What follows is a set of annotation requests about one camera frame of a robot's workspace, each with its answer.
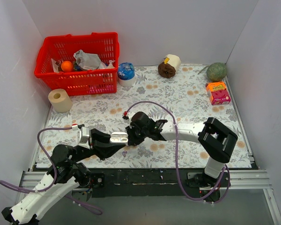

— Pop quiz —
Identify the blue white wipes tub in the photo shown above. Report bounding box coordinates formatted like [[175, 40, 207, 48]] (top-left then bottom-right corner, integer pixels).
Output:
[[118, 62, 136, 87]]

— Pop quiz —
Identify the floral table mat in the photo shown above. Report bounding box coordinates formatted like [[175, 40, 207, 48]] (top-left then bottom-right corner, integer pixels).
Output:
[[35, 65, 251, 169]]

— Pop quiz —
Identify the orange fruit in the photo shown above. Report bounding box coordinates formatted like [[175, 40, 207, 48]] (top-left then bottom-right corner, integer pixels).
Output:
[[60, 61, 74, 73]]

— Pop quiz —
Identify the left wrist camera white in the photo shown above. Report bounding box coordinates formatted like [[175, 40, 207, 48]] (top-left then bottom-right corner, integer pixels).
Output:
[[72, 124, 91, 149]]

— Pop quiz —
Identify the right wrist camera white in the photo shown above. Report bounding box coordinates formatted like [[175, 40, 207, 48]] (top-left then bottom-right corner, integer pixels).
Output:
[[122, 111, 136, 127]]

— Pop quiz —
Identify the crumpled grey plastic bag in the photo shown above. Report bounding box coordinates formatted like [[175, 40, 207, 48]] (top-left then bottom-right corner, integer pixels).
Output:
[[73, 50, 107, 70]]

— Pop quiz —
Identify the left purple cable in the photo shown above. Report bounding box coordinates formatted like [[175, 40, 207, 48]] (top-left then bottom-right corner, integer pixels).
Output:
[[0, 126, 103, 216]]

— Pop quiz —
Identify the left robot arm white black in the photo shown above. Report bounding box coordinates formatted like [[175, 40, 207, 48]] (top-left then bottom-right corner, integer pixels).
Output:
[[0, 124, 128, 225]]

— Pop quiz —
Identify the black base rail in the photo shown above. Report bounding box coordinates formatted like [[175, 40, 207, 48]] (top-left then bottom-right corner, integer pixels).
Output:
[[21, 164, 272, 203]]

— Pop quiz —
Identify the brown cream towel roll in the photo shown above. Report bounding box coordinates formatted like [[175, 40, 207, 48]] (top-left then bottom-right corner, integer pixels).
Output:
[[158, 54, 181, 79]]

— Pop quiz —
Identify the red plastic shopping basket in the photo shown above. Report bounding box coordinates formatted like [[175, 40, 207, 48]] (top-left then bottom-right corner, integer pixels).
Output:
[[34, 32, 120, 96]]

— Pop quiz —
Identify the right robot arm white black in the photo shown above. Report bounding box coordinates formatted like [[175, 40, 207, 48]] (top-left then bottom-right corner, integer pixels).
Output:
[[123, 112, 238, 186]]

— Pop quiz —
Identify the orange pink sponge box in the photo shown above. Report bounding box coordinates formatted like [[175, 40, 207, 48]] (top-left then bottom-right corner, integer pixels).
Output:
[[206, 81, 231, 105]]

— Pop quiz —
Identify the white earbud charging case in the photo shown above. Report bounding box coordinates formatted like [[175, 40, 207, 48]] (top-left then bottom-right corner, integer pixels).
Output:
[[110, 132, 128, 144]]

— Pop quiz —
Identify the white pump bottle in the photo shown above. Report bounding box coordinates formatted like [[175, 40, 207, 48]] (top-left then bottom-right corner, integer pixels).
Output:
[[106, 60, 115, 69]]

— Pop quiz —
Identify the beige paper roll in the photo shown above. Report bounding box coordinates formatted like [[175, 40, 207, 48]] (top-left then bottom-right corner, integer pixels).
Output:
[[48, 89, 73, 113]]

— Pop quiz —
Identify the green textured melon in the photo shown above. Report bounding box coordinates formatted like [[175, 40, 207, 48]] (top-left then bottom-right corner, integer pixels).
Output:
[[198, 62, 227, 82]]

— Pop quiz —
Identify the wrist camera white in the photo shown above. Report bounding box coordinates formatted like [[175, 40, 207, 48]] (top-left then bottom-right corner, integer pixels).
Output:
[[72, 124, 91, 149], [122, 111, 136, 127]]

